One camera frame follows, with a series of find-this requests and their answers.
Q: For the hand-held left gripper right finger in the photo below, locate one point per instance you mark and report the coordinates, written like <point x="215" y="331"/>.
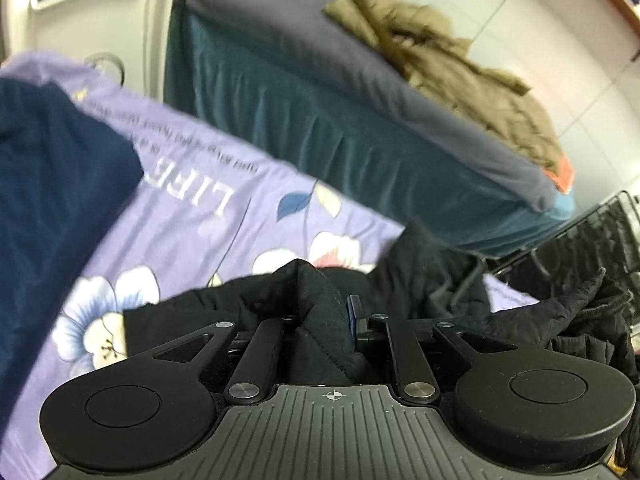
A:
<point x="354" y="317"/>

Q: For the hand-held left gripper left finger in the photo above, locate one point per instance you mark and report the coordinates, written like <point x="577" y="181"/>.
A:
<point x="264" y="347"/>

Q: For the black quilted jacket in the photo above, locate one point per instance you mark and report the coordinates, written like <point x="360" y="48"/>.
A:
<point x="415" y="270"/>

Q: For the purple floral bedsheet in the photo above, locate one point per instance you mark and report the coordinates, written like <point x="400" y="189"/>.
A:
<point x="210" y="240"/>

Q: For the bed with teal skirt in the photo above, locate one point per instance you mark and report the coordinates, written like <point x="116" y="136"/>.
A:
<point x="350" y="125"/>

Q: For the black metal rack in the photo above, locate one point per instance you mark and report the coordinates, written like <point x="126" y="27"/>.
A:
<point x="580" y="235"/>

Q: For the orange cloth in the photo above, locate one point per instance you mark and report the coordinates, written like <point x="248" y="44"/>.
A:
<point x="562" y="177"/>

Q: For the navy blue cloth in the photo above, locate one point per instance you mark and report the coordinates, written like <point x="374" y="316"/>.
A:
<point x="55" y="200"/>

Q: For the khaki jacket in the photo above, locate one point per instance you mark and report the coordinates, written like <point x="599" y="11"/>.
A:
<point x="465" y="80"/>

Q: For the white appliance with buttons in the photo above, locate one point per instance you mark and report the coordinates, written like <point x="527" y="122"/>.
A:
<point x="100" y="15"/>

